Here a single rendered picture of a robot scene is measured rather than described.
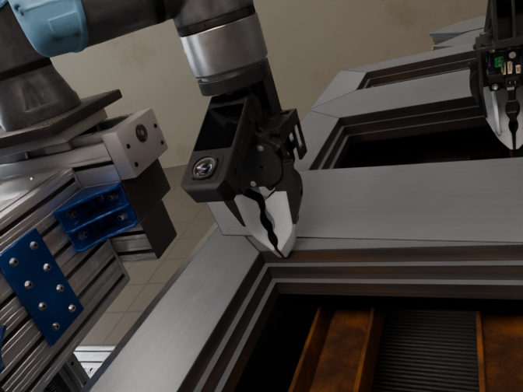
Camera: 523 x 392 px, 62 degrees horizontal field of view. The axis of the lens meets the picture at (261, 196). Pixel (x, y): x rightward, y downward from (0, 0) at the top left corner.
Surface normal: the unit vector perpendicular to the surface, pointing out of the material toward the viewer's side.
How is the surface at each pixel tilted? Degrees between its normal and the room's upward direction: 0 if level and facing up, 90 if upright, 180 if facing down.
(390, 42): 90
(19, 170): 90
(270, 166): 90
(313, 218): 0
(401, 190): 0
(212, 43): 89
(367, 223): 0
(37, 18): 105
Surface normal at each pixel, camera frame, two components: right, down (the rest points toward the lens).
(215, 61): -0.25, 0.49
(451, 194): -0.28, -0.87
